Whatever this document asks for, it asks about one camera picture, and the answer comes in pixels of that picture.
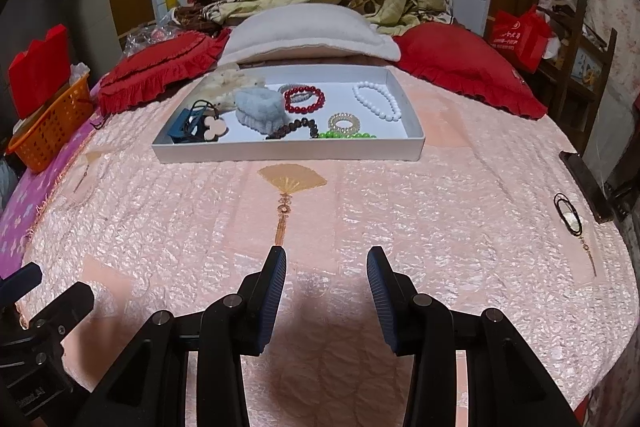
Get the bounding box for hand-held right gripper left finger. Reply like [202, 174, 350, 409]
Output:
[87, 245, 288, 427]

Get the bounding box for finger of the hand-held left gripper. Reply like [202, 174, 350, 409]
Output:
[15, 282, 96, 333]
[0, 263, 43, 305]

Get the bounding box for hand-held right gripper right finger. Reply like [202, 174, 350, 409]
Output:
[366, 245, 563, 427]

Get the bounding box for dark brown bead bracelet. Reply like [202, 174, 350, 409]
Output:
[265, 118, 320, 142]

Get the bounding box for clear spiral hair tie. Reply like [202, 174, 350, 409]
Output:
[327, 111, 362, 134]

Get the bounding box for red bead bracelet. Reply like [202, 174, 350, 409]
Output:
[283, 86, 326, 114]

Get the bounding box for white cardboard box tray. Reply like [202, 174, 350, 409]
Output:
[151, 66, 426, 164]

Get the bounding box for white bead bracelet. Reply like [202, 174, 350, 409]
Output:
[352, 80, 402, 122]

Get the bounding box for purple flowered sheet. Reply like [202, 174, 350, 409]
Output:
[0, 122, 96, 278]

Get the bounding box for pink textured bedspread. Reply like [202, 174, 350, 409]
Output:
[22, 67, 636, 427]

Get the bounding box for blue-grey cloth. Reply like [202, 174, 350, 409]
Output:
[0, 157, 18, 202]

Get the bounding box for orange plastic basket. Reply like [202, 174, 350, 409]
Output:
[6, 74, 93, 172]

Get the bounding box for grey fluffy scrunchie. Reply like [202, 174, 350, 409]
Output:
[234, 88, 287, 138]

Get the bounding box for blue hair claw clip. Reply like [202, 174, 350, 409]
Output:
[167, 107, 201, 142]

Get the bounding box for cream fluffy scrunchie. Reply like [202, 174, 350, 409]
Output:
[200, 63, 267, 108]

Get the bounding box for red box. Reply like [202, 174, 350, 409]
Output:
[7, 24, 71, 120]

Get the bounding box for red ruffled pillow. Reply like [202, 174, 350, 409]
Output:
[97, 29, 231, 115]
[392, 23, 548, 120]

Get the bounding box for cream pillow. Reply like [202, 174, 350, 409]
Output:
[217, 3, 402, 68]

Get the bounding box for clear plastic bags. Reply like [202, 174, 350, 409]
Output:
[122, 23, 173, 52]

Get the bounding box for red shopping bag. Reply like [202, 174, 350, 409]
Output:
[487, 5, 551, 72]

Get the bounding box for silver mesh bracelet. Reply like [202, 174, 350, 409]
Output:
[277, 83, 313, 104]

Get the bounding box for black cord necklace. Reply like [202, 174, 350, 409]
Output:
[554, 193, 584, 238]

